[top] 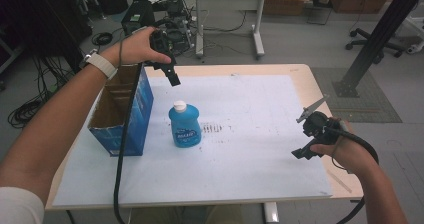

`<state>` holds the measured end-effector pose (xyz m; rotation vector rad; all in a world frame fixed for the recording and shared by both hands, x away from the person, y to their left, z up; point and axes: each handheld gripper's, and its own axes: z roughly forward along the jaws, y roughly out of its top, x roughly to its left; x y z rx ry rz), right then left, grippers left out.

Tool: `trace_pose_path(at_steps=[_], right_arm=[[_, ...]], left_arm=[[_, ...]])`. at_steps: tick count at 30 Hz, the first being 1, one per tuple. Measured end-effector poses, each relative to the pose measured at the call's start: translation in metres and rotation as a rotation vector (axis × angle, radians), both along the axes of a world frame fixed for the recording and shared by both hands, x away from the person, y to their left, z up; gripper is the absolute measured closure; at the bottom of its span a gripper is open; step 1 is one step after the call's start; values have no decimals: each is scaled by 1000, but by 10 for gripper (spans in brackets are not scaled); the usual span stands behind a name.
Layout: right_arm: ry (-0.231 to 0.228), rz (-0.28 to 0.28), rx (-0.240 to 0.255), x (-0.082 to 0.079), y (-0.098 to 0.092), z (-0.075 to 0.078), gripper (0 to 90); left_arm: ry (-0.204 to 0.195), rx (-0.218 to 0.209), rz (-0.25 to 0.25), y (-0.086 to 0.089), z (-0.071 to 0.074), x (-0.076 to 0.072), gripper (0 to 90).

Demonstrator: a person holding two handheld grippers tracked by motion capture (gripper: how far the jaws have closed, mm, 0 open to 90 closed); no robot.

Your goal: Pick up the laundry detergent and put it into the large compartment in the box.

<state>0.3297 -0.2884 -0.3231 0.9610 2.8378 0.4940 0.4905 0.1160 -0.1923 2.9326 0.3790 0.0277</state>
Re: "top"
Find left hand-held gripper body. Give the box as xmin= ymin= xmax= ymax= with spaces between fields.
xmin=145 ymin=28 xmax=177 ymax=73

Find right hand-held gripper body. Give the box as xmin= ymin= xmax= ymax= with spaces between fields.
xmin=295 ymin=94 xmax=341 ymax=146

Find blue cardboard box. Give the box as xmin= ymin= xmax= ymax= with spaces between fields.
xmin=87 ymin=63 xmax=155 ymax=157

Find blue bottle with white cap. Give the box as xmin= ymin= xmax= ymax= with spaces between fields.
xmin=168 ymin=100 xmax=203 ymax=149

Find person's left hand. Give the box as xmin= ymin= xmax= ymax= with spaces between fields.
xmin=99 ymin=26 xmax=173 ymax=73

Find person's right hand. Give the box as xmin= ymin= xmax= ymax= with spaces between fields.
xmin=309 ymin=117 xmax=379 ymax=175

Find computer tower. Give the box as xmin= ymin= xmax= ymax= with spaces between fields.
xmin=165 ymin=0 xmax=198 ymax=56

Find black box with green label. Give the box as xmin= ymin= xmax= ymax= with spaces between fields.
xmin=120 ymin=0 xmax=156 ymax=37

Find grey floor mat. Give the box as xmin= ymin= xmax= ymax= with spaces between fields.
xmin=311 ymin=67 xmax=403 ymax=124

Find white sheet table cover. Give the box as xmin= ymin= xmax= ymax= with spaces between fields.
xmin=52 ymin=74 xmax=334 ymax=208

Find white band wristwatch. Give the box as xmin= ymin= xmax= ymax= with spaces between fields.
xmin=78 ymin=48 xmax=119 ymax=81

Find white table leg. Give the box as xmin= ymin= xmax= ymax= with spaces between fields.
xmin=263 ymin=202 xmax=280 ymax=224

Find black office chair base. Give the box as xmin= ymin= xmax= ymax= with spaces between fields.
xmin=345 ymin=27 xmax=406 ymax=65

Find black metal pillar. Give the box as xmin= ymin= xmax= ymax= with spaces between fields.
xmin=332 ymin=0 xmax=424 ymax=98

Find dark curtain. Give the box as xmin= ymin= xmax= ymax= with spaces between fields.
xmin=0 ymin=0 xmax=93 ymax=74

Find brown cardboard box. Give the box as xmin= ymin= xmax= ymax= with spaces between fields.
xmin=263 ymin=0 xmax=313 ymax=17

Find person's trousers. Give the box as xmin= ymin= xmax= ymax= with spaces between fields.
xmin=128 ymin=205 xmax=246 ymax=224

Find white sleeve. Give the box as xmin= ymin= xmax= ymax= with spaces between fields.
xmin=0 ymin=186 xmax=46 ymax=224

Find grey right wrist cord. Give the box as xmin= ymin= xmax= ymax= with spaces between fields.
xmin=330 ymin=135 xmax=349 ymax=172

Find grey wrist cord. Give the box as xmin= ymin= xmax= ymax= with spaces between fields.
xmin=330 ymin=135 xmax=349 ymax=172
xmin=118 ymin=37 xmax=125 ymax=69

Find grey left wrist cord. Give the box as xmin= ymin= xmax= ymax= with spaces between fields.
xmin=118 ymin=37 xmax=125 ymax=69

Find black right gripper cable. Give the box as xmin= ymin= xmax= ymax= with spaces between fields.
xmin=321 ymin=125 xmax=380 ymax=224

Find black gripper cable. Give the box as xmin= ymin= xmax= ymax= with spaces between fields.
xmin=112 ymin=62 xmax=144 ymax=224
xmin=321 ymin=125 xmax=380 ymax=224

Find small black cable coil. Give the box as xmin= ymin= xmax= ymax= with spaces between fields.
xmin=91 ymin=31 xmax=115 ymax=47

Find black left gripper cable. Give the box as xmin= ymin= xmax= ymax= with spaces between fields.
xmin=112 ymin=62 xmax=144 ymax=224

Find bundle of black floor cables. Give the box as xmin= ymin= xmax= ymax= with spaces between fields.
xmin=7 ymin=55 xmax=78 ymax=130

